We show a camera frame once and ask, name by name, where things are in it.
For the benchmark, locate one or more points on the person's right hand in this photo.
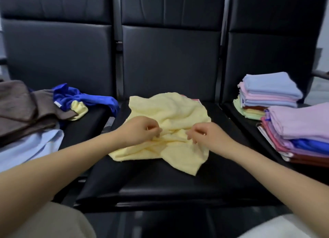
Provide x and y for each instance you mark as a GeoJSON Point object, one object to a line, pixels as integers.
{"type": "Point", "coordinates": [213, 136]}

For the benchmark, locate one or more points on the person's left hand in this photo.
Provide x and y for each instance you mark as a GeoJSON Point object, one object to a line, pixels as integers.
{"type": "Point", "coordinates": [136, 131]}

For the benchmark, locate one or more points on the person's right fingers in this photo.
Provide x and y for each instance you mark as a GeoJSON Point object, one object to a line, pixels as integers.
{"type": "Point", "coordinates": [194, 135]}

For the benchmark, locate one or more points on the person's left fingers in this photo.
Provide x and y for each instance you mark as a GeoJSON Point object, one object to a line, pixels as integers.
{"type": "Point", "coordinates": [155, 133]}

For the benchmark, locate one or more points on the pale yellow towel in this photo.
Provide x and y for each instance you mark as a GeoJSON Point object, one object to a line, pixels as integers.
{"type": "Point", "coordinates": [172, 111]}

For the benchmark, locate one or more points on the person's left forearm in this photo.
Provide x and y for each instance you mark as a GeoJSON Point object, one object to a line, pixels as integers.
{"type": "Point", "coordinates": [59, 171]}

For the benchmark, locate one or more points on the person's right forearm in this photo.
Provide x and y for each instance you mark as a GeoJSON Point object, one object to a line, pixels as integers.
{"type": "Point", "coordinates": [275, 180]}

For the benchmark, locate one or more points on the pink cloth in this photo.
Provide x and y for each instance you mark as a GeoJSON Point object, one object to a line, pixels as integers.
{"type": "Point", "coordinates": [194, 99]}

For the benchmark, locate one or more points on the black leather chair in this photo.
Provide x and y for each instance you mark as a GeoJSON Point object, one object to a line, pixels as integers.
{"type": "Point", "coordinates": [169, 55]}
{"type": "Point", "coordinates": [59, 52]}
{"type": "Point", "coordinates": [272, 39]}

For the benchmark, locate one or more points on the royal blue cloth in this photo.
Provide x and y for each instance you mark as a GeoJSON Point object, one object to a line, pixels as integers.
{"type": "Point", "coordinates": [84, 97]}

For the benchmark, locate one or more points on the small yellow cloth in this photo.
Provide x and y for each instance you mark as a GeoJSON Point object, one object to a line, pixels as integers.
{"type": "Point", "coordinates": [78, 109]}

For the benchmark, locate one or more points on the stack of folded pastel towels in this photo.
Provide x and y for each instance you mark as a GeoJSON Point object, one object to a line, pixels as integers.
{"type": "Point", "coordinates": [270, 91]}

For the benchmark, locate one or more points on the stack of folded lilac and red towels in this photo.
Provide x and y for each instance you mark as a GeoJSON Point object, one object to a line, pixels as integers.
{"type": "Point", "coordinates": [298, 132]}

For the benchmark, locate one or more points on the person's light trouser leg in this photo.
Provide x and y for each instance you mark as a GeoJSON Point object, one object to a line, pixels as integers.
{"type": "Point", "coordinates": [277, 227]}
{"type": "Point", "coordinates": [48, 222]}

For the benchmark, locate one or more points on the light blue cloth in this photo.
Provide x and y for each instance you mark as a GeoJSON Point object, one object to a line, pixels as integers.
{"type": "Point", "coordinates": [28, 147]}

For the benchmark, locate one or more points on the brown towel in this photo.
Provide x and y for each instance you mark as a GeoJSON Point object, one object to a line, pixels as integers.
{"type": "Point", "coordinates": [23, 109]}

